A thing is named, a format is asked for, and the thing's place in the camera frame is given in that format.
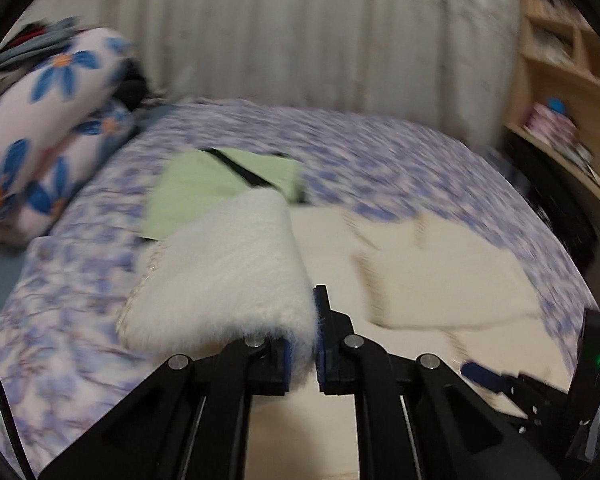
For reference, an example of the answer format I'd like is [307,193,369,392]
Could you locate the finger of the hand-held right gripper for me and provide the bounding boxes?
[460,361,577,427]

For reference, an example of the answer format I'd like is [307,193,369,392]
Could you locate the pink storage boxes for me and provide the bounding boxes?
[526,99,581,147]

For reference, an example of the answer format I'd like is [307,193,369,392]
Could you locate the black cable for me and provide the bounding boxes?
[0,335,33,480]

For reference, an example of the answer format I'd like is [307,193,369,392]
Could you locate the wooden shelf unit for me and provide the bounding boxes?
[500,0,600,221]

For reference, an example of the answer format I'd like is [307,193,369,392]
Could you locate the white fluffy garment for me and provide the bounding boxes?
[116,190,541,396]

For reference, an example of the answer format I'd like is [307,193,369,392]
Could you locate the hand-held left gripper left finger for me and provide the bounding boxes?
[39,336,294,480]

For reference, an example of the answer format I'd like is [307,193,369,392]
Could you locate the blue flower print pillow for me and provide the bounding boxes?
[0,102,137,247]
[0,27,137,201]

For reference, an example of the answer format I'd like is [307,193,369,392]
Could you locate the light green garment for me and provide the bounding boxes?
[141,148,306,241]

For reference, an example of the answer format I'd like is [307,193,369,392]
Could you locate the purple floral blanket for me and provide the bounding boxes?
[0,99,600,480]

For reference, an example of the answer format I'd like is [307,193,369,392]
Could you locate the white patterned curtain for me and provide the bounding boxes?
[97,0,523,146]

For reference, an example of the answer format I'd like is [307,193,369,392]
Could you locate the grey denim clothing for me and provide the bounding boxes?
[0,17,81,73]

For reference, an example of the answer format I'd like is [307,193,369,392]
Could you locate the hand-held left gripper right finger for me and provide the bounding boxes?
[313,284,562,480]

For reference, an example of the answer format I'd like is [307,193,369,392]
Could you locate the black clothes pile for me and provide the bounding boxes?
[117,60,153,111]

